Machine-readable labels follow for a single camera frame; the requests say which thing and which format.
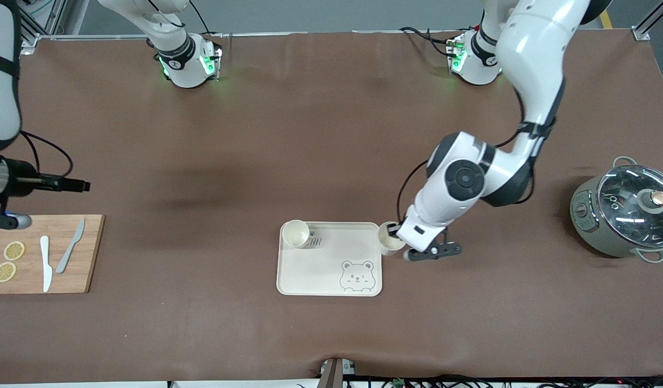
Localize brown table mat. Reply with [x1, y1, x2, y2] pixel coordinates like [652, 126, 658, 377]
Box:
[0, 30, 663, 385]

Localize glass pot lid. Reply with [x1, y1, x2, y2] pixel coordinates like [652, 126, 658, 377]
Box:
[596, 164, 663, 250]

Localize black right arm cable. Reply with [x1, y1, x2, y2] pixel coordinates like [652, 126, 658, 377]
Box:
[19, 130, 74, 178]

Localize white plastic knife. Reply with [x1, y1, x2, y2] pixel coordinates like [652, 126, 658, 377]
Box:
[39, 235, 53, 293]

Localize grey pot with glass lid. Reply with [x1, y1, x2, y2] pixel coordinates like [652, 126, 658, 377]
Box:
[570, 156, 663, 264]

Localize black left base cables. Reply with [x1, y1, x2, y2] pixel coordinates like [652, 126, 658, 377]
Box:
[400, 25, 458, 59]

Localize aluminium table edge rail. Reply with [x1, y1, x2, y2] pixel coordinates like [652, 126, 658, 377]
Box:
[38, 30, 484, 40]

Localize cream tray with bear print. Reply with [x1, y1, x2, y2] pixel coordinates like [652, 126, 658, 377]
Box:
[276, 221, 383, 297]

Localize black cables under table edge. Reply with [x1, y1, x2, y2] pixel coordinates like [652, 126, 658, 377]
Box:
[296, 373, 663, 388]

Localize white IKEA cup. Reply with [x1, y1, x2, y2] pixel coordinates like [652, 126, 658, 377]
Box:
[378, 221, 408, 257]
[281, 219, 311, 248]

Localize bamboo cutting board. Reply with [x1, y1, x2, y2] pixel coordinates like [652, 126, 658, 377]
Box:
[0, 214, 106, 295]

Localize grey plastic knife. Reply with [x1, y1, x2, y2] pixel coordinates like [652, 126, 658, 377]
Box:
[55, 218, 86, 274]

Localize black right base cable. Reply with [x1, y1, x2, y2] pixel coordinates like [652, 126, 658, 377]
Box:
[188, 0, 224, 38]

